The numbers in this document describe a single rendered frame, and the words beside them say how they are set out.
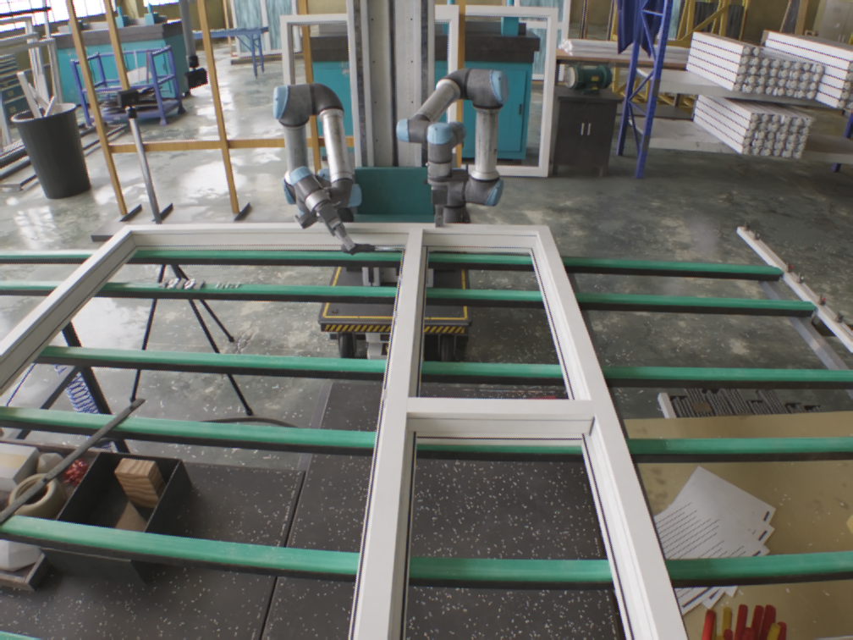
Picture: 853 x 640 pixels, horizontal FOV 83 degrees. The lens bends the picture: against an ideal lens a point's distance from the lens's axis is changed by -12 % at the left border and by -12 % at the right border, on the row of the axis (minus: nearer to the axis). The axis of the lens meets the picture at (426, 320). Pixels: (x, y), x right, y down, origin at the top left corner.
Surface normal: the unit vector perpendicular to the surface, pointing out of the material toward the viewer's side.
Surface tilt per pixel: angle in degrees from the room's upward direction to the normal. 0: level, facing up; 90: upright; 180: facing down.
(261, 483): 0
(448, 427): 90
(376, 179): 90
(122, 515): 0
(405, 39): 90
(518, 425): 90
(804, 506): 0
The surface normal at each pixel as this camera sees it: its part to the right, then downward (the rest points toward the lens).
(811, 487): 0.00, -0.83
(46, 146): 0.36, 0.58
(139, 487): -0.05, 0.56
